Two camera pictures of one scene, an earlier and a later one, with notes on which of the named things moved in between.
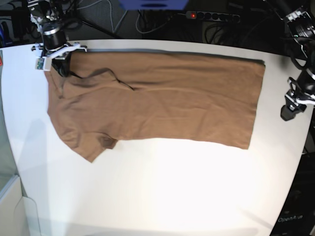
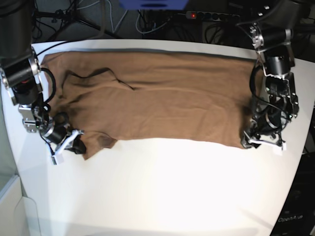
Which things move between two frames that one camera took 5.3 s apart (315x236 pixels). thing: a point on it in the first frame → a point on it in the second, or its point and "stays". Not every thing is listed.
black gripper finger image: (66, 64) → (78, 145)
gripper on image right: (296, 101) → (251, 136)
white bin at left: (18, 216) stays
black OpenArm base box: (297, 217) stays
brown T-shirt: (109, 95) stays
